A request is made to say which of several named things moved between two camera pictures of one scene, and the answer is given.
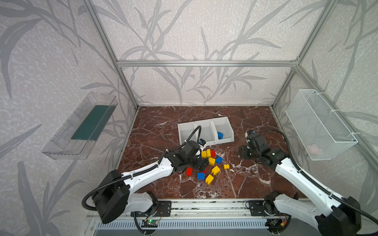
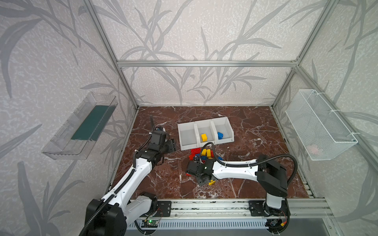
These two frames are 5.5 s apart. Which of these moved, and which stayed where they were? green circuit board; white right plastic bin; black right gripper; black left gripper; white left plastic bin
Moved: black left gripper; black right gripper
Stayed: green circuit board; white right plastic bin; white left plastic bin
